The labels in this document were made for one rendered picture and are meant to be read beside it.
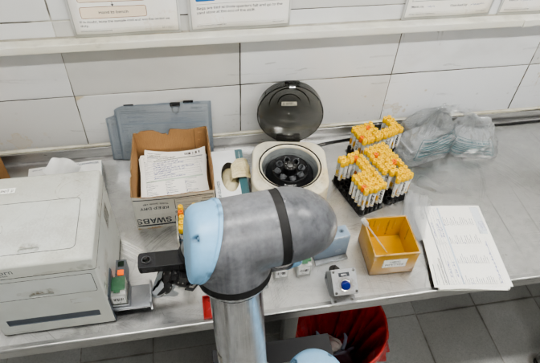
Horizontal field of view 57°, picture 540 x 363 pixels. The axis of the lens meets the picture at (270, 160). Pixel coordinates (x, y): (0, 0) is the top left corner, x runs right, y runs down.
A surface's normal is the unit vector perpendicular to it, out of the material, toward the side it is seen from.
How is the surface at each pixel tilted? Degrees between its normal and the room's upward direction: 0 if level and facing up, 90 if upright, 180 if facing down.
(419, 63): 90
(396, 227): 90
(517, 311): 0
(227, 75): 90
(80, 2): 93
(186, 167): 2
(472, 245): 1
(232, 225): 23
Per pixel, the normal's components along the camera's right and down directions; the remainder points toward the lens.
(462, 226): 0.04, -0.69
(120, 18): 0.19, 0.75
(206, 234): 0.11, -0.26
